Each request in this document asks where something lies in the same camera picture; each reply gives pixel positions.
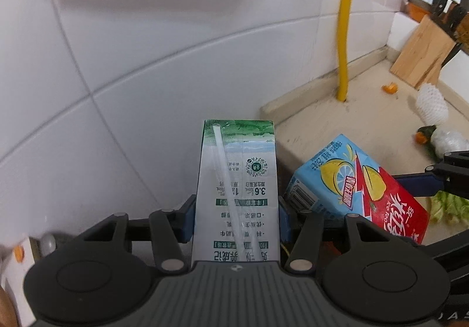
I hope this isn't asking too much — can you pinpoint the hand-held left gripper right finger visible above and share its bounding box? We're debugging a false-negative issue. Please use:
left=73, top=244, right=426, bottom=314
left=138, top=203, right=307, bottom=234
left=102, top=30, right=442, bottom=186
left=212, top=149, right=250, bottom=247
left=277, top=196, right=422, bottom=272

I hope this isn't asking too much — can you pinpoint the cabbage leaf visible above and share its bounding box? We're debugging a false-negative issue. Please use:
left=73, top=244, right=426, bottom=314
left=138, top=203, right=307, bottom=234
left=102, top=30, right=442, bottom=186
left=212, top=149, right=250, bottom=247
left=429, top=191, right=469, bottom=225

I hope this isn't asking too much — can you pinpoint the clear plastic bag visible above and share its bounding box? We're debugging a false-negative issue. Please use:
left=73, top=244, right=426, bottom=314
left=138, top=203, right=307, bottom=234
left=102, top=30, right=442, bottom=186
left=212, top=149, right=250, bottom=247
left=430, top=128, right=469, bottom=153

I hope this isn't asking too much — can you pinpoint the blue red lemon tea carton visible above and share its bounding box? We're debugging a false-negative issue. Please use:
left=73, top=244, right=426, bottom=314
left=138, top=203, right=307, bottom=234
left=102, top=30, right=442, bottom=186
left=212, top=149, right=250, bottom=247
left=284, top=134, right=430, bottom=244

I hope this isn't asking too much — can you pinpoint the black handled knife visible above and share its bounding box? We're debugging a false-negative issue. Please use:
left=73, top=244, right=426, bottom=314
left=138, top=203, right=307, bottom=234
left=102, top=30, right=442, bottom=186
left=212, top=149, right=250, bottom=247
left=432, top=0, right=452, bottom=25
left=445, top=1, right=469, bottom=42

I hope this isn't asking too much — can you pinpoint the wooden knife block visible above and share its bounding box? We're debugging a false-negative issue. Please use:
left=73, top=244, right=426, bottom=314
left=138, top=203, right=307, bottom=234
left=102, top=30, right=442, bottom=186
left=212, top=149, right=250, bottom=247
left=389, top=15, right=458, bottom=89

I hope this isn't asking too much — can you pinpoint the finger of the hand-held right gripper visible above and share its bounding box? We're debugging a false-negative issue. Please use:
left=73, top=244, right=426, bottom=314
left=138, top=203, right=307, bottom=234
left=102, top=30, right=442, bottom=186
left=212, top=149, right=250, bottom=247
left=419, top=230, right=469, bottom=262
left=392, top=151, right=469, bottom=200

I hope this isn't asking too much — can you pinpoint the white box with orange mark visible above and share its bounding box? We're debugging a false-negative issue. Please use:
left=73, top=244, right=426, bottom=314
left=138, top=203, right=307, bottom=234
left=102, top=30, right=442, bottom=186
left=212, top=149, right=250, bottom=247
left=0, top=237, right=41, bottom=327

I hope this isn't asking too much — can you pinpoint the yellow pipe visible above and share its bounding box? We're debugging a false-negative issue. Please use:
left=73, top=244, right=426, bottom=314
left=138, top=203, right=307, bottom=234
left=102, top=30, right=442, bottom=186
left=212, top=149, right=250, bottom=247
left=336, top=0, right=358, bottom=103

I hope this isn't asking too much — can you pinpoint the green white milk carton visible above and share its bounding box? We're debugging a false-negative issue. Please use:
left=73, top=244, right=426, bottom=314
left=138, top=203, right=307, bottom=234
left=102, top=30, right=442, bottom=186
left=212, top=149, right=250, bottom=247
left=191, top=119, right=282, bottom=265

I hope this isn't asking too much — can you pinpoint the round metal knob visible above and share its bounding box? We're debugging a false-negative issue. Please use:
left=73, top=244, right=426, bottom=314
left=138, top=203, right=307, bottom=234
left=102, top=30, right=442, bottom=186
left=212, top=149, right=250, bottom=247
left=40, top=233, right=56, bottom=258

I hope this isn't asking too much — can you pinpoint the orange object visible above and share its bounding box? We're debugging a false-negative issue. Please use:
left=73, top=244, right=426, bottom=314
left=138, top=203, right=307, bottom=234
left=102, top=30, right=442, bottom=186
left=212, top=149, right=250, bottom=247
left=405, top=1, right=430, bottom=22

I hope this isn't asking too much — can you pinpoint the white foam fruit net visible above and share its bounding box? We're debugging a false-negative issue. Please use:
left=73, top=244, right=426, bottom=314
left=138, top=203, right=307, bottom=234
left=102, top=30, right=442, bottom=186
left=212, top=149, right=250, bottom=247
left=416, top=83, right=449, bottom=126

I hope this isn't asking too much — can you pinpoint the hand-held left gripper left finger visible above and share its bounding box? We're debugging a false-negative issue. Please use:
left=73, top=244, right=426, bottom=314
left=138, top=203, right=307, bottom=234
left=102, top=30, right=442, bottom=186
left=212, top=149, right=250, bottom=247
left=75, top=195, right=197, bottom=272

